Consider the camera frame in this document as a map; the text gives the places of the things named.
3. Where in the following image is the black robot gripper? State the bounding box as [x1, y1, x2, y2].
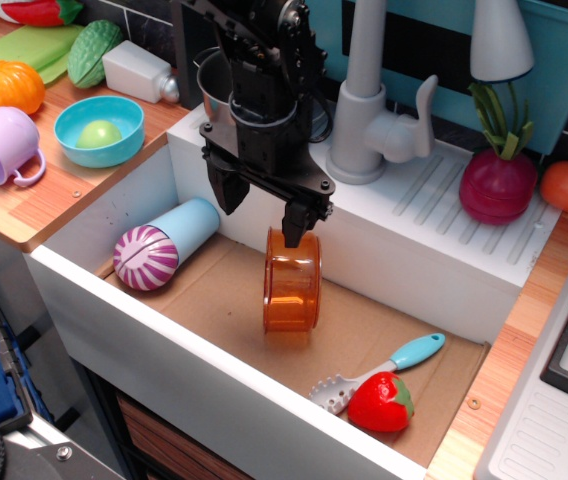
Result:
[200, 58, 335, 248]

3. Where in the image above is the orange transparent plastic pot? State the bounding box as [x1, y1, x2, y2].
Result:
[263, 228, 322, 335]

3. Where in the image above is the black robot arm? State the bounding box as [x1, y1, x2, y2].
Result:
[185, 1, 335, 248]

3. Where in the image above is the silver metal pot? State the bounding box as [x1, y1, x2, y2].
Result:
[193, 47, 333, 143]

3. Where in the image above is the white toy sink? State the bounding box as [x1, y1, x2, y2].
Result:
[27, 109, 559, 479]

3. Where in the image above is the light blue plastic cup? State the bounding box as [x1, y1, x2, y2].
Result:
[148, 198, 220, 266]

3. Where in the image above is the grey toy faucet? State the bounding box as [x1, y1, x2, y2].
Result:
[326, 1, 439, 185]

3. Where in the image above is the purple white striped toy onion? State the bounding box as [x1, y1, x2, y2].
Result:
[113, 225, 179, 291]

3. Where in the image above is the green toy ball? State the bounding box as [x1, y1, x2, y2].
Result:
[76, 120, 122, 149]

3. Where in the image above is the teal plastic bowl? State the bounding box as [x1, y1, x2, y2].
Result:
[54, 95, 145, 168]

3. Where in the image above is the white salt shaker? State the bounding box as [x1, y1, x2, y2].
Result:
[102, 40, 180, 104]

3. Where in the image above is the magenta toy radish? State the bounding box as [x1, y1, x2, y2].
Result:
[459, 82, 538, 226]

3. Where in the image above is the teal plastic bin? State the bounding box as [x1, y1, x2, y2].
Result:
[309, 1, 568, 154]

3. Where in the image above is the red toy strawberry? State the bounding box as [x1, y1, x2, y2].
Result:
[347, 372, 414, 432]

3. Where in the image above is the green toy bitter gourd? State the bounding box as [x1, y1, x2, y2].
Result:
[67, 20, 124, 89]

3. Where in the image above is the green cutting board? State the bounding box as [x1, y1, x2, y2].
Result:
[0, 24, 84, 85]

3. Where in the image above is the lilac plastic mug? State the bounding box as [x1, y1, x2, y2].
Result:
[0, 107, 47, 187]

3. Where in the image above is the white cone lamp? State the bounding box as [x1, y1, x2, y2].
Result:
[470, 0, 535, 83]

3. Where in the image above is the red toy pepper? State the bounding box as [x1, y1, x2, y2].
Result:
[0, 0, 84, 27]

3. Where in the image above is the orange toy pumpkin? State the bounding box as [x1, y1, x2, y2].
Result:
[0, 60, 46, 115]

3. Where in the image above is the grey toy stove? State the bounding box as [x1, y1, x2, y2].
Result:
[474, 278, 568, 479]

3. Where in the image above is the grey spaghetti spoon blue handle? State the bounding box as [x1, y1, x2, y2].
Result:
[308, 333, 446, 415]

